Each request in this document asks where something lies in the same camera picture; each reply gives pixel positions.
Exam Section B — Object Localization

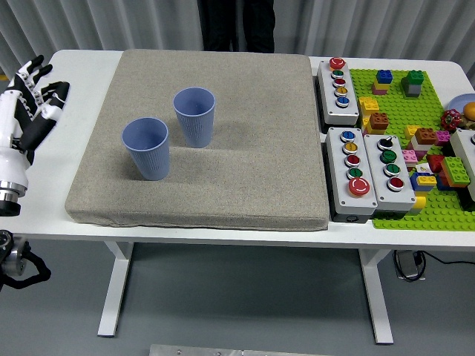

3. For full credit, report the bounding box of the grey five-button control box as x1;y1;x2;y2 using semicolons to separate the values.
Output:
324;127;379;223
317;56;361;127

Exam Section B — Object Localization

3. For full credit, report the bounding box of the red toy brick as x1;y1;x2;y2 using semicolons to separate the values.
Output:
426;154;448;174

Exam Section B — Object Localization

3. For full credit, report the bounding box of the grey four-button selector box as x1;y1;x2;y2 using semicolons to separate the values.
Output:
362;133;417;220

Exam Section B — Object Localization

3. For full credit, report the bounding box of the pink toy brick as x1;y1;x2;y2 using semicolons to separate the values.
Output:
402;148;420;167

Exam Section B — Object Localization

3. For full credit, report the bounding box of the green grey brick stack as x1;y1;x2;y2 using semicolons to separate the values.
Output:
400;70;425;98

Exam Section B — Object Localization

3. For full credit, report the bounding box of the grey pleated curtain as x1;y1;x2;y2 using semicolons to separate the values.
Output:
0;0;475;86

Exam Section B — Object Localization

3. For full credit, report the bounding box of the brown white brick stack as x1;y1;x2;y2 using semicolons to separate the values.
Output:
410;128;439;152

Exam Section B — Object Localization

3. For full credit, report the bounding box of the dark blue toy brick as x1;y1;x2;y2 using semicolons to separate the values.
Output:
436;173;457;192

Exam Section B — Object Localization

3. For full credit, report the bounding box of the large yellow toy brick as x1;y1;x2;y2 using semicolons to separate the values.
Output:
358;96;380;119

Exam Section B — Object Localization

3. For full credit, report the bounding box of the green toy brick baseplate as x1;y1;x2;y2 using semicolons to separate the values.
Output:
350;68;475;231

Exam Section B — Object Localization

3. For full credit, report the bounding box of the toy burger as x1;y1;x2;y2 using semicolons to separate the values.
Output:
459;102;475;131

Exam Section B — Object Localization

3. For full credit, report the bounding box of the grey-brown fabric mat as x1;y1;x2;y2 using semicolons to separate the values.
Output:
64;49;330;231

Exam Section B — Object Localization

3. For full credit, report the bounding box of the person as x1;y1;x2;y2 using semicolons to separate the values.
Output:
197;0;276;53

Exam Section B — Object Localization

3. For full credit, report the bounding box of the yellow round toy brick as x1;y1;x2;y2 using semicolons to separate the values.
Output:
407;195;427;217

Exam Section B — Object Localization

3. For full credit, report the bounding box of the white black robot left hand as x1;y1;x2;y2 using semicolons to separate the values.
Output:
0;55;71;183

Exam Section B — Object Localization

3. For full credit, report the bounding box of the green orange brick stack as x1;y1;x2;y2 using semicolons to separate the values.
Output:
439;156;471;188

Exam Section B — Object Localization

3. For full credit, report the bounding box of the blue yellow pink brick stack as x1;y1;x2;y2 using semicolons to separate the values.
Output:
371;69;394;94

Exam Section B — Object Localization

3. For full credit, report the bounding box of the brown toy brick stack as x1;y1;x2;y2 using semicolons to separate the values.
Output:
362;111;390;136

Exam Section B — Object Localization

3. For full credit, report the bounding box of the white control box black base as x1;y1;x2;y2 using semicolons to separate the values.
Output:
442;128;475;213

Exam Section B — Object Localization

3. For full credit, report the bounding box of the white table leg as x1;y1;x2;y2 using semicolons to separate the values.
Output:
358;248;394;345
96;241;134;337

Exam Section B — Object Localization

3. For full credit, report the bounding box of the blue ribbed plastic cup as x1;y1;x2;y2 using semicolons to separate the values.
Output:
122;117;171;182
172;87;217;149

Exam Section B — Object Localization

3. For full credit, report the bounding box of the grey floor power adapter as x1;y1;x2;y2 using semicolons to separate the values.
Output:
393;250;427;282

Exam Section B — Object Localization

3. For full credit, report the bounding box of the red toy valve wheel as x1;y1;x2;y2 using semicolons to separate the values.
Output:
440;109;462;131

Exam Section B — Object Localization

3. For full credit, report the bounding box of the light blue plate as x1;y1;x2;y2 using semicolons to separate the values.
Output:
448;93;475;116

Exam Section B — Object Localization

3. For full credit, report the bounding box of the black floor cable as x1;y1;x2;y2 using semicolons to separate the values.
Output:
419;251;475;266

